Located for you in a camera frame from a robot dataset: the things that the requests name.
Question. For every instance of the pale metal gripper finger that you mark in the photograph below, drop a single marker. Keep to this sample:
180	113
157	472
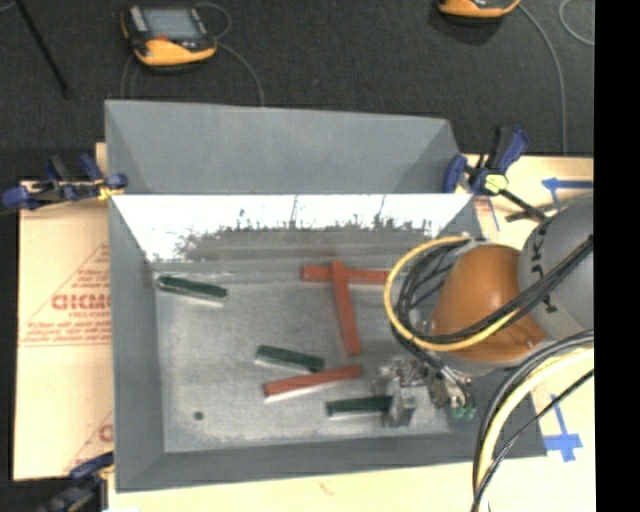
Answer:
384	387
401	412

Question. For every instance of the dark green flat block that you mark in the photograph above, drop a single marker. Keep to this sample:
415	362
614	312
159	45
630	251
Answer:
192	287
357	405
290	358

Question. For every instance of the red-brown flat block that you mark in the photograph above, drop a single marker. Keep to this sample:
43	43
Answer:
310	380
346	315
316	273

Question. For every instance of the grey metal bin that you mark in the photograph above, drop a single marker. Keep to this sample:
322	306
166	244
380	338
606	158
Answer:
225	325

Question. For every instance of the brown cardboard board red print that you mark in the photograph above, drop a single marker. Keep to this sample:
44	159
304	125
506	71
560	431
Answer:
60	380

